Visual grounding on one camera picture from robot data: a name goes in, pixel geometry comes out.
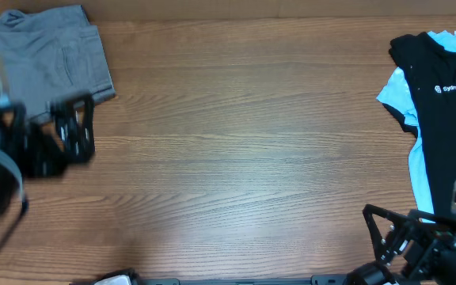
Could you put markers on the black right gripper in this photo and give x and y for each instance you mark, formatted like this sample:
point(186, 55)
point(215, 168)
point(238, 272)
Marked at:
point(431, 235)

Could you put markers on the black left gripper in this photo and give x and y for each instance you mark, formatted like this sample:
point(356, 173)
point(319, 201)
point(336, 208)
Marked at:
point(78, 142)

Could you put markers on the grey shorts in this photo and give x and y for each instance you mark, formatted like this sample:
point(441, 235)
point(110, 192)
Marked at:
point(52, 56)

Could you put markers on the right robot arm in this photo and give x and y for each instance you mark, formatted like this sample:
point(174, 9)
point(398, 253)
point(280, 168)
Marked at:
point(376, 273)

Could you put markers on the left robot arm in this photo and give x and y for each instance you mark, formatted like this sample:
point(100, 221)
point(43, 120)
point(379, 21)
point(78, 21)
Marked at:
point(12, 180)

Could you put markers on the light blue t-shirt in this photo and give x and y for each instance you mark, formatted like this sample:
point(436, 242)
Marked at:
point(395, 96)

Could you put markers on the black polo shirt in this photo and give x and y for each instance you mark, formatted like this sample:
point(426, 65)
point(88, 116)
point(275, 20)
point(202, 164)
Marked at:
point(430, 71)

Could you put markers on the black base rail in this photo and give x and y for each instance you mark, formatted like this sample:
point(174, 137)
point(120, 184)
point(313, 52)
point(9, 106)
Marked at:
point(131, 277)

